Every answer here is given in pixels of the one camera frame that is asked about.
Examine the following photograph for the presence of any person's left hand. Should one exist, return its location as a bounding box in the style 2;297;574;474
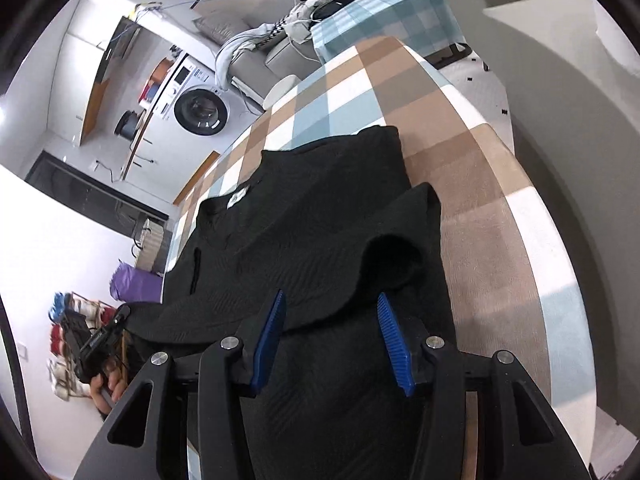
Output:
90;367;128;412

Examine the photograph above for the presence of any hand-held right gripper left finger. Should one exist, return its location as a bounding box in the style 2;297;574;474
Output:
72;287;288;480

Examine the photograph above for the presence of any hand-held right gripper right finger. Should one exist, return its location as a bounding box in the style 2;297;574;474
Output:
376;291;591;480

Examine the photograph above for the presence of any brown blue checked tablecloth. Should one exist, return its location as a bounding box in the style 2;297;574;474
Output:
161;35;601;480

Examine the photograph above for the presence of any round white stool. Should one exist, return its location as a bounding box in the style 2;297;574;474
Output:
263;75;301;109

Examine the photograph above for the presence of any grey cushion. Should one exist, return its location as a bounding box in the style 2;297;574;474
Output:
192;12;251;51

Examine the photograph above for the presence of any light blue blanket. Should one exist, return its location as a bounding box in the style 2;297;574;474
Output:
215;27;281;86

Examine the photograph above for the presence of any white washing machine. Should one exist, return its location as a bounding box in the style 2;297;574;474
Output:
150;52;236;137

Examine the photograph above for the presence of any purple bag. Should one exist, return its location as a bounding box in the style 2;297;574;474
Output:
109;265;163;306

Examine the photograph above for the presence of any grey clothes pile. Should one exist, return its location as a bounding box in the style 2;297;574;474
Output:
290;0;322;43

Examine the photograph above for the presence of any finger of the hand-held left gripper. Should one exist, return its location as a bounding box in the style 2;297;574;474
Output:
102;304;132;337

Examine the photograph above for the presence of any grey sofa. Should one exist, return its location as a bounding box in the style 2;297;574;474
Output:
192;10;326;92

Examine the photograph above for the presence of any blue checked small table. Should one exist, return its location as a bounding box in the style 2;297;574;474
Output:
311;0;463;63

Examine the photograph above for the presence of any houndstooth pillow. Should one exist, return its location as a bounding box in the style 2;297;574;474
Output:
255;15;296;51

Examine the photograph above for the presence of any white wall cabinet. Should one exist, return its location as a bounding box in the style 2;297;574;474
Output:
65;0;116;148

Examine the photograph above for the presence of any range hood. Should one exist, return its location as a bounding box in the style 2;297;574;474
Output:
97;15;143;86

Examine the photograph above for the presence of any black knit sweater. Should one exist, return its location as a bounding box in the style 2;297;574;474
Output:
125;125;473;480

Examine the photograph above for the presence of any white base cabinet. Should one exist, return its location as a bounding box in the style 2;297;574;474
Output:
122;105;221;206

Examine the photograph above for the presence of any woven laundry basket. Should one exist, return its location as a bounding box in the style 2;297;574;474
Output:
132;217;168;273

